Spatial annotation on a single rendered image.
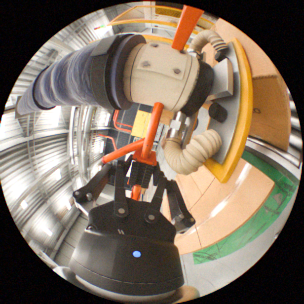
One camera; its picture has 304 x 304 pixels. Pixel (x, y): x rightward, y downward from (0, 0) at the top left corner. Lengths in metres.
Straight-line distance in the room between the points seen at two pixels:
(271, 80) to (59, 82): 0.42
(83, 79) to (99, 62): 0.05
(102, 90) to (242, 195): 0.67
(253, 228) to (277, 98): 1.05
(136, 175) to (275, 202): 1.12
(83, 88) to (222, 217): 0.79
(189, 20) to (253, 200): 0.60
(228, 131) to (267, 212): 1.02
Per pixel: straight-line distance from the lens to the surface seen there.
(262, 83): 0.23
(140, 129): 7.46
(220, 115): 0.15
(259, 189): 0.55
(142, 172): 0.21
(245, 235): 1.20
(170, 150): 0.18
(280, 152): 0.56
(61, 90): 0.29
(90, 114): 5.93
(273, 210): 1.10
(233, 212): 0.61
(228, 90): 0.15
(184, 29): 0.17
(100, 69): 0.17
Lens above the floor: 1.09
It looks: 5 degrees down
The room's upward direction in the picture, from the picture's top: 74 degrees counter-clockwise
